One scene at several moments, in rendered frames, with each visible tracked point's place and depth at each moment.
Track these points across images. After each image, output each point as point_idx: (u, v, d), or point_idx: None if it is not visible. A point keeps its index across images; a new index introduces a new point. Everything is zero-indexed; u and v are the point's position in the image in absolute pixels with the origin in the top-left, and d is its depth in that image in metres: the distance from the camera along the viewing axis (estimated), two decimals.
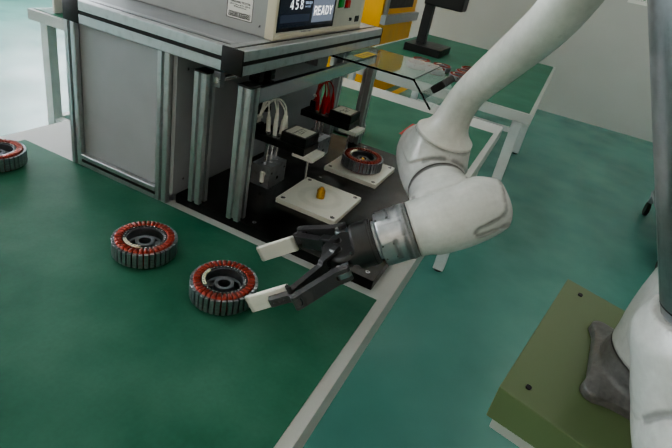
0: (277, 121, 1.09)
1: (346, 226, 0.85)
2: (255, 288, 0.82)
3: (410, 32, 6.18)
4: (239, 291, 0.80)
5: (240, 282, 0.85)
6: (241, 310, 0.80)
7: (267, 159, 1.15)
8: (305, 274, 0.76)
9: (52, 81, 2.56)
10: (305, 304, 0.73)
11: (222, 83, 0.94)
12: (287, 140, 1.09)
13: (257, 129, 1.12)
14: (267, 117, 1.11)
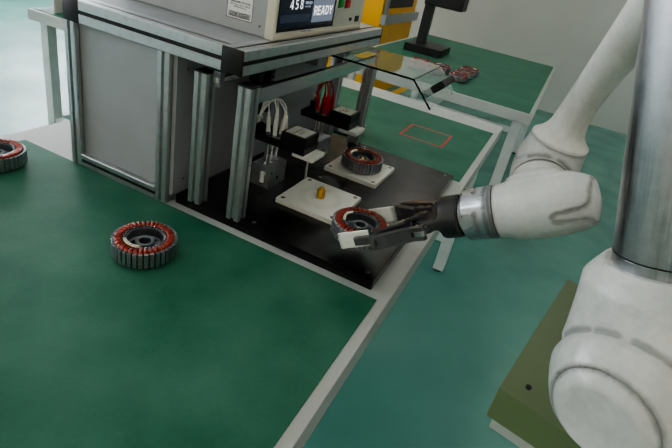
0: (277, 121, 1.09)
1: None
2: None
3: (410, 32, 6.18)
4: None
5: (374, 229, 0.97)
6: (367, 248, 0.92)
7: (267, 159, 1.15)
8: (389, 226, 0.88)
9: (52, 81, 2.56)
10: (379, 247, 0.85)
11: (222, 83, 0.94)
12: (287, 140, 1.09)
13: (257, 129, 1.12)
14: (267, 117, 1.11)
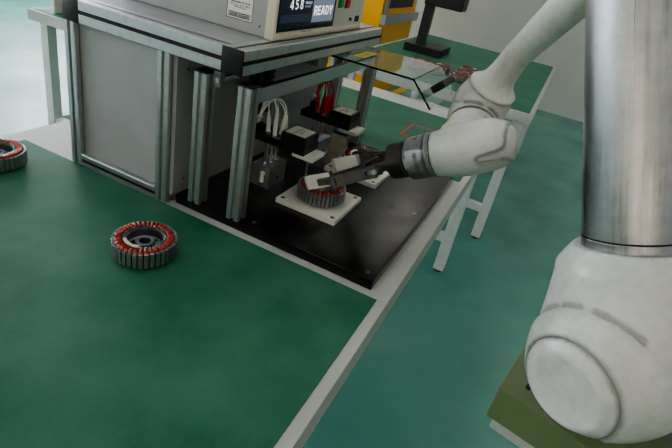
0: (277, 121, 1.09)
1: None
2: (341, 194, 1.11)
3: (410, 32, 6.18)
4: (329, 192, 1.10)
5: None
6: (327, 206, 1.10)
7: (267, 159, 1.15)
8: (347, 169, 1.03)
9: (52, 81, 2.56)
10: (337, 185, 1.00)
11: (222, 83, 0.94)
12: (287, 140, 1.09)
13: (257, 129, 1.12)
14: (267, 117, 1.11)
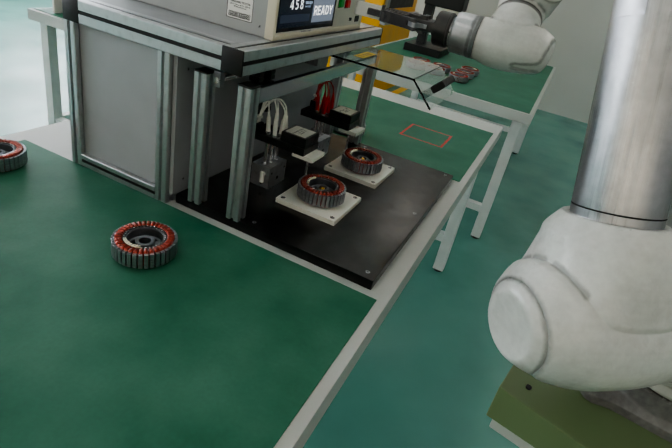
0: (277, 121, 1.09)
1: (414, 27, 1.07)
2: (341, 194, 1.11)
3: (410, 32, 6.18)
4: (329, 192, 1.10)
5: None
6: (327, 206, 1.10)
7: (267, 159, 1.15)
8: None
9: (52, 81, 2.56)
10: (396, 11, 1.17)
11: (222, 83, 0.94)
12: (287, 140, 1.09)
13: (257, 129, 1.12)
14: (267, 117, 1.11)
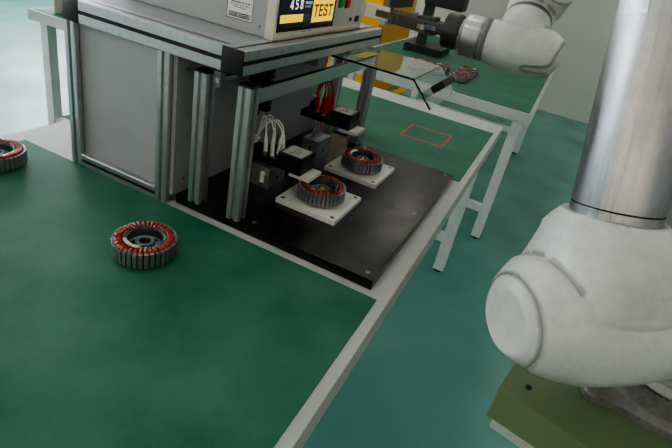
0: (274, 142, 1.11)
1: (423, 29, 1.06)
2: (341, 194, 1.11)
3: (410, 32, 6.18)
4: (329, 192, 1.10)
5: None
6: (327, 206, 1.10)
7: None
8: None
9: (52, 81, 2.56)
10: (405, 13, 1.16)
11: (222, 83, 0.94)
12: (284, 160, 1.12)
13: (255, 149, 1.15)
14: (264, 137, 1.13)
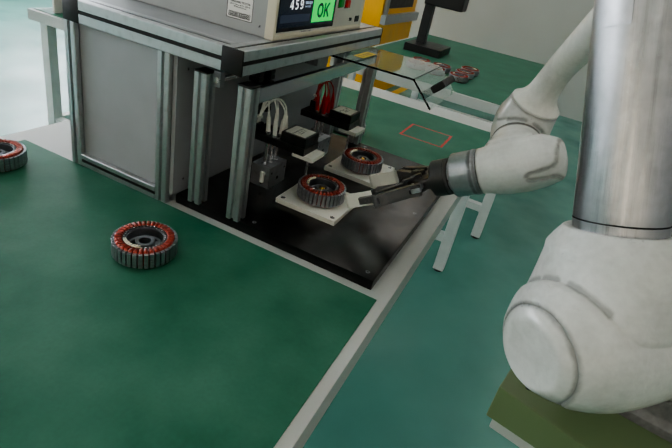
0: (277, 121, 1.09)
1: (421, 191, 0.97)
2: (341, 194, 1.11)
3: (410, 32, 6.18)
4: (329, 192, 1.10)
5: None
6: (327, 206, 1.10)
7: (267, 159, 1.15)
8: None
9: (52, 81, 2.56)
10: (409, 167, 1.14)
11: (222, 83, 0.94)
12: (287, 140, 1.09)
13: (257, 129, 1.12)
14: (267, 117, 1.11)
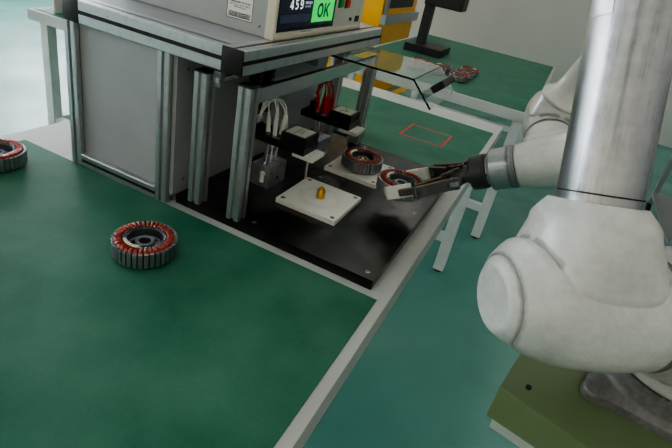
0: (277, 121, 1.09)
1: (459, 185, 1.03)
2: None
3: (410, 32, 6.18)
4: None
5: None
6: (408, 200, 1.12)
7: (267, 159, 1.15)
8: None
9: (52, 81, 2.56)
10: (440, 164, 1.19)
11: (222, 83, 0.94)
12: (287, 140, 1.09)
13: (257, 129, 1.12)
14: (267, 117, 1.11)
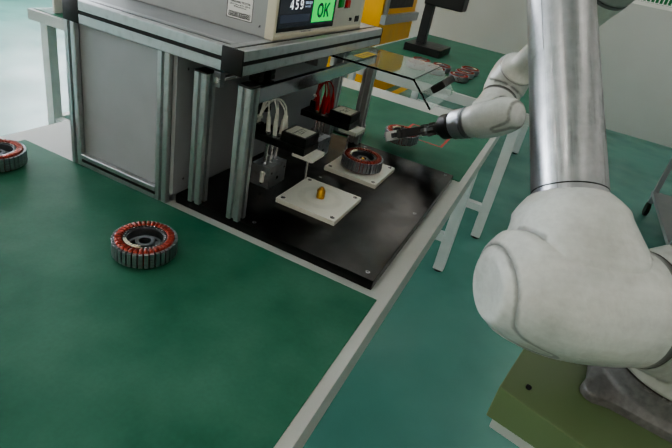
0: (277, 121, 1.09)
1: (426, 130, 1.45)
2: (412, 137, 1.57)
3: (410, 32, 6.18)
4: None
5: None
6: (400, 143, 1.57)
7: (267, 159, 1.15)
8: None
9: (52, 81, 2.56)
10: None
11: (222, 83, 0.94)
12: (287, 140, 1.09)
13: (257, 129, 1.12)
14: (267, 117, 1.11)
